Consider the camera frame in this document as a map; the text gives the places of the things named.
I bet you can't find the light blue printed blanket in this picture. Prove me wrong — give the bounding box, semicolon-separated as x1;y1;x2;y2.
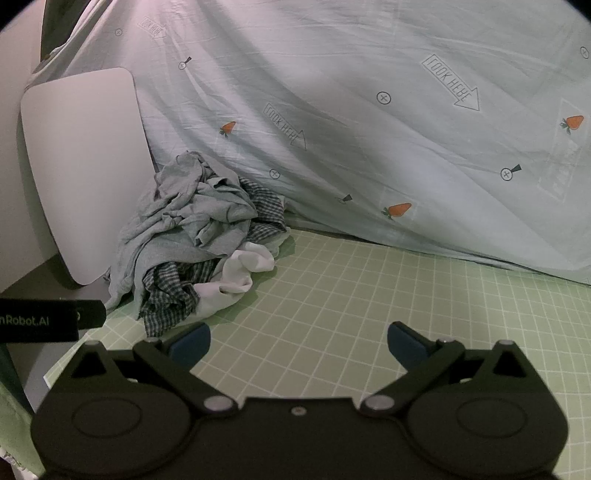
28;0;591;289

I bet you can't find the light grey garment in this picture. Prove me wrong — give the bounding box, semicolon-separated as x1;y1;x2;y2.
105;217;232;319

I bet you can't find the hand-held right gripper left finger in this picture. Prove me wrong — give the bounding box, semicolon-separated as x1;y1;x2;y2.
69;322;241;418

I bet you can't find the white rounded panel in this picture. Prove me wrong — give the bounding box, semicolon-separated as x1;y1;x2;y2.
19;67;155;288

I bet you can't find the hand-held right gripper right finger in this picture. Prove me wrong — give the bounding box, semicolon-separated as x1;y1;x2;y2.
362;322;529;417

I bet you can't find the white garment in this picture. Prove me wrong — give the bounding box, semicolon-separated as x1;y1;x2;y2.
191;241;276;319

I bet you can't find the pile of crumpled clothes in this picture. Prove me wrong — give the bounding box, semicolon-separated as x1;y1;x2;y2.
137;178;291;337

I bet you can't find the green grid bed sheet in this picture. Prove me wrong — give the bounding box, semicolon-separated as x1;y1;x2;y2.
44;225;591;416

